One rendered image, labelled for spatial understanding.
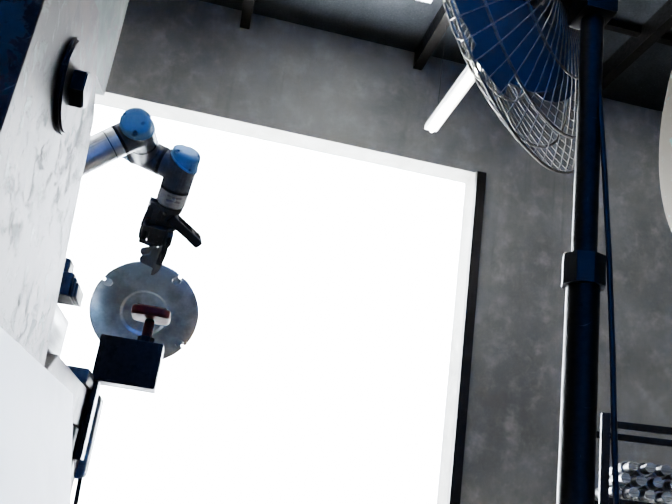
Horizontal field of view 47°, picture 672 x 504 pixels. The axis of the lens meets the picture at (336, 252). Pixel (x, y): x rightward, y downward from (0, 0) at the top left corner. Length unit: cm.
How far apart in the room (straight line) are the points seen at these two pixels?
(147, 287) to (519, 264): 466
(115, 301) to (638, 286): 538
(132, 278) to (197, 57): 451
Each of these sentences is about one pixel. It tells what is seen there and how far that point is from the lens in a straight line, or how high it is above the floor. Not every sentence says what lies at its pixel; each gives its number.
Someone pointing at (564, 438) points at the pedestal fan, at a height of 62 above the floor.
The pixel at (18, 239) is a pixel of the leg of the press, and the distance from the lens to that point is 62.
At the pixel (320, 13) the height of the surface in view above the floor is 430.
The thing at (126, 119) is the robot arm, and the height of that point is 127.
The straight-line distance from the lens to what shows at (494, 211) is 651.
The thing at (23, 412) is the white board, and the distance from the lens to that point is 65.
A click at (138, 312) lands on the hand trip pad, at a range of 123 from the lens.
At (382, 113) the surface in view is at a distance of 652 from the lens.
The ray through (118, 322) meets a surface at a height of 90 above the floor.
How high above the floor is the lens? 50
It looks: 18 degrees up
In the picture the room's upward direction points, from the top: 8 degrees clockwise
